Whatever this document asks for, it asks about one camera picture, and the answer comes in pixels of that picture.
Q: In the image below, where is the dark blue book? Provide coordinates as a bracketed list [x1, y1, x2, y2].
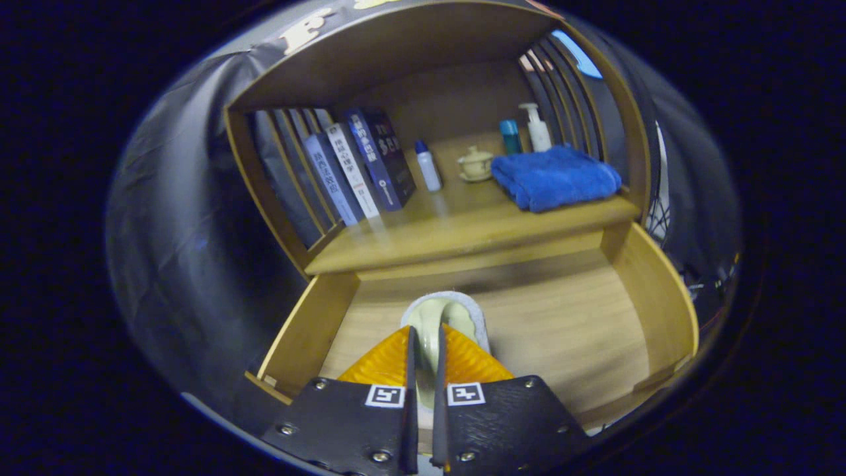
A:
[344, 108, 417, 212]

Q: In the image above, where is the folded blue towel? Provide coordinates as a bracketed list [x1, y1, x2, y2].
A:
[490, 144, 623, 214]

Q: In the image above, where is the wooden drawer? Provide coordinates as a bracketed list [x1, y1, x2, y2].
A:
[245, 221, 700, 437]

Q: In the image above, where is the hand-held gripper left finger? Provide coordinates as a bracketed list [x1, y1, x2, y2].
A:
[261, 325, 420, 476]

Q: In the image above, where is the black backdrop cloth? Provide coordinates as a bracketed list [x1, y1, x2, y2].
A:
[106, 0, 744, 404]

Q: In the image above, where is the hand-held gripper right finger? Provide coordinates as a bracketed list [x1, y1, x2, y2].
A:
[430, 324, 591, 473]

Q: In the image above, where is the white pump bottle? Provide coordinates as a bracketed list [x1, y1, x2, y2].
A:
[519, 102, 553, 153]

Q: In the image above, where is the lidded ceramic teacup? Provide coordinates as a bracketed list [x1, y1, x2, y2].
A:
[457, 146, 494, 182]

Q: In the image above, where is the white book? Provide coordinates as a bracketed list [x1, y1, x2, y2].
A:
[325, 123, 381, 220]

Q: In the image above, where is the white stand pole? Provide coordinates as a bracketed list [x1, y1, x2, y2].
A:
[646, 121, 672, 247]

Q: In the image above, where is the teal bottle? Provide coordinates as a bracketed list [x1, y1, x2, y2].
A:
[499, 119, 523, 155]

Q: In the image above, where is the light blue book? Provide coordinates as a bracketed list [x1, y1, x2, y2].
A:
[303, 132, 365, 227]

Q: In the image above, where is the small white blue-capped bottle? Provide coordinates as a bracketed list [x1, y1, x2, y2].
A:
[414, 139, 442, 192]

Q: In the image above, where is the wooden cabinet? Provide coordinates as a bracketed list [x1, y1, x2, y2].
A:
[223, 0, 655, 278]

